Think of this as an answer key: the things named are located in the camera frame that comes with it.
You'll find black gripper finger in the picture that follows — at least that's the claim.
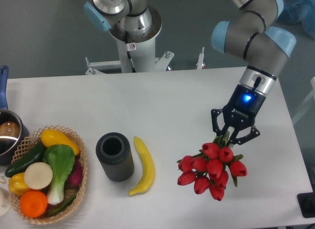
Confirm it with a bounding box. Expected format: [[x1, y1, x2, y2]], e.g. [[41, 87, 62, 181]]
[[227, 125, 260, 147], [211, 107, 232, 136]]

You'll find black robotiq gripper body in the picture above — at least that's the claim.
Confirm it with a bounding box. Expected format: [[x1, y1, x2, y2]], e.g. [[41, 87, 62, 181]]
[[222, 85, 266, 130]]

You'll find red tulip bouquet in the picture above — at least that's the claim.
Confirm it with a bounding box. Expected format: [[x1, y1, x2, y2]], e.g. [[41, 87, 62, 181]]
[[177, 132, 248, 201]]

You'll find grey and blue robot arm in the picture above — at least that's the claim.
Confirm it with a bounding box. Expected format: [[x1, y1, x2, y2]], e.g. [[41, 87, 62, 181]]
[[83, 0, 296, 147]]

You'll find yellow banana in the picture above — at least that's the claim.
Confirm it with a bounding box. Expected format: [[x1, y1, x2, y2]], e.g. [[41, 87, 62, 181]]
[[128, 136, 155, 196]]

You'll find black device at edge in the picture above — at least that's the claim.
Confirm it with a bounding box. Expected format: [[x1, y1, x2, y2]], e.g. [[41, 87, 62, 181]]
[[297, 192, 315, 218]]

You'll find dark grey ribbed vase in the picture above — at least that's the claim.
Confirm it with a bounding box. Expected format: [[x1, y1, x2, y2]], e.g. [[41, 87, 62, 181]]
[[95, 132, 134, 182]]

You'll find blue plastic bag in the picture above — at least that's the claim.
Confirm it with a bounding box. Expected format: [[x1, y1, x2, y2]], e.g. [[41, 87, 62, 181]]
[[277, 0, 315, 39]]

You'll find purple red onion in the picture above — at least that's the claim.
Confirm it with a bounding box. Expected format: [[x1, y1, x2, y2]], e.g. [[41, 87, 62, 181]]
[[67, 159, 83, 187]]

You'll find green bok choy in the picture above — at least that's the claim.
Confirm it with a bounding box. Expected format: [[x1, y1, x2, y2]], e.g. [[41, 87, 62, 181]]
[[43, 144, 75, 205]]

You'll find yellow squash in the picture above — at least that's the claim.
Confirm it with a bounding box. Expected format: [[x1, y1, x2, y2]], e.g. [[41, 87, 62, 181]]
[[40, 129, 80, 156]]

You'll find green chili pepper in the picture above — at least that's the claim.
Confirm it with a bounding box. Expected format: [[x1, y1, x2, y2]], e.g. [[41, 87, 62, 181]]
[[45, 194, 76, 217]]

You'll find dark green cucumber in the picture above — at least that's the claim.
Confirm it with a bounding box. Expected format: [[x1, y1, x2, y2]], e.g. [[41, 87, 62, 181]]
[[5, 141, 46, 178]]

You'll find white round radish slice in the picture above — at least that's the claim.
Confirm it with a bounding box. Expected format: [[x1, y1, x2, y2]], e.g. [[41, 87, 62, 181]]
[[24, 162, 53, 190]]

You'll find woven wicker basket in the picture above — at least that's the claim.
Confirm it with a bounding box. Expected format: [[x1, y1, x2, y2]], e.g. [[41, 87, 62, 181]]
[[9, 125, 88, 225]]

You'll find orange fruit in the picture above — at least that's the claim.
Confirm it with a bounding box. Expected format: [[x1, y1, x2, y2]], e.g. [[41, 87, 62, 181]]
[[19, 190, 48, 218]]

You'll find yellow bell pepper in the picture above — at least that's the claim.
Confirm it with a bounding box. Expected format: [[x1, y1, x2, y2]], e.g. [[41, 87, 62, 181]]
[[9, 172, 31, 196]]

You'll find white garlic piece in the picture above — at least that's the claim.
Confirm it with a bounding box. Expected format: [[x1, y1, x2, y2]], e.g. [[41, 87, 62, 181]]
[[0, 176, 6, 184]]

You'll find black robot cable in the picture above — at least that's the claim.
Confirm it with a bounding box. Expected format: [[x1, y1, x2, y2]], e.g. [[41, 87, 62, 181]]
[[124, 31, 136, 73]]

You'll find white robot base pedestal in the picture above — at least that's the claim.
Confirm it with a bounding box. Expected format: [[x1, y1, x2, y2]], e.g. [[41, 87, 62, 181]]
[[84, 2, 175, 73]]

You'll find blue handled saucepan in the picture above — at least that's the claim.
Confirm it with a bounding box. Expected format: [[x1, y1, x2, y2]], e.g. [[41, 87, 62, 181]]
[[0, 65, 29, 165]]

